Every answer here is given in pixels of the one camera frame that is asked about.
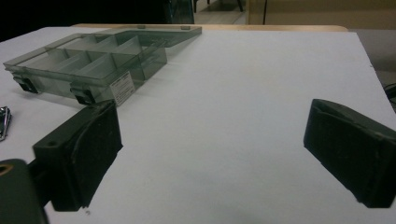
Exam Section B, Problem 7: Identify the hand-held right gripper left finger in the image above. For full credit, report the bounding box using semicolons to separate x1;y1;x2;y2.
32;99;123;213

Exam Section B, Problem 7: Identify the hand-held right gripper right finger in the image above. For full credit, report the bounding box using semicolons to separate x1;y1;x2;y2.
303;98;396;209

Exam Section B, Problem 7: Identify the shiny metal nail clipper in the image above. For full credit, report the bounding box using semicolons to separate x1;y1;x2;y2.
0;105;13;142

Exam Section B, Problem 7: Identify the clear grey compartment organizer box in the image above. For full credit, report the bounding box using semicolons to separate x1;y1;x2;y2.
3;24;203;106

